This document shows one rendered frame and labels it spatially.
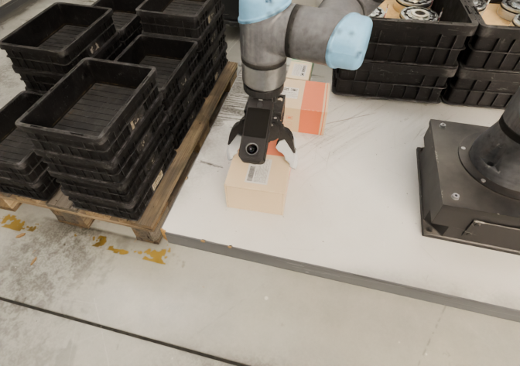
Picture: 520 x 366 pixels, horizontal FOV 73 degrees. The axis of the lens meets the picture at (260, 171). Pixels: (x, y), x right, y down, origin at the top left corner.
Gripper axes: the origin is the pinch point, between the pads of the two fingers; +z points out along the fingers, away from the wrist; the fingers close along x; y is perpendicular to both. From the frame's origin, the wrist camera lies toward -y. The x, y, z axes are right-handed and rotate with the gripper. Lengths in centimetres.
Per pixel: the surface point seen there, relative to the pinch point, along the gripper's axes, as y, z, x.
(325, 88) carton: 27.3, -2.1, -11.6
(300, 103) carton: 20.2, -2.1, -6.0
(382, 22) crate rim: 34.0, -17.1, -22.3
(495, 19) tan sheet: 62, -7, -58
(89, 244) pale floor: 10, 75, 75
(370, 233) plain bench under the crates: -8.9, 5.4, -23.6
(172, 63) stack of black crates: 91, 37, 60
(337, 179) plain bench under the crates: 3.9, 5.4, -16.8
